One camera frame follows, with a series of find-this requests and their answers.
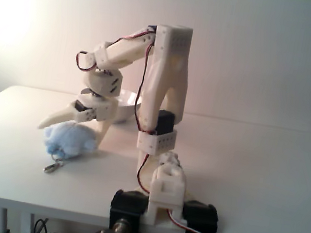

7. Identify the skyblue plush doll with clasp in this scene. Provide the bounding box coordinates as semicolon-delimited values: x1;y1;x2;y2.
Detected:
37;117;102;182

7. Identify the white ceramic bowl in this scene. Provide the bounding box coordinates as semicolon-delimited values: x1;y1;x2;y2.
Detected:
111;87;146;129

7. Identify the white table leg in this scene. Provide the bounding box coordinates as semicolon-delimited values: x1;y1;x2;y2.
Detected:
18;211;33;233
0;207;10;233

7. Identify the red black upper-arm servo cable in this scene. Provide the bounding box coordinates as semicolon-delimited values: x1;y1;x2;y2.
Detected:
129;41;170;136

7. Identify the red black wrist servo cable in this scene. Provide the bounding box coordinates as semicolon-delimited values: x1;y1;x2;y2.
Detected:
74;48;101;74

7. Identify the red black shoulder servo cable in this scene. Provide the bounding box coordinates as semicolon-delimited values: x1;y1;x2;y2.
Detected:
134;150;157;195

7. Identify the white red base cable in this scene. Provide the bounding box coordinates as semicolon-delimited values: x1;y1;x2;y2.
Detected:
163;208;215;233

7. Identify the black floor cable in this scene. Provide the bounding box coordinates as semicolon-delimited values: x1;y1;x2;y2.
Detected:
29;216;80;233

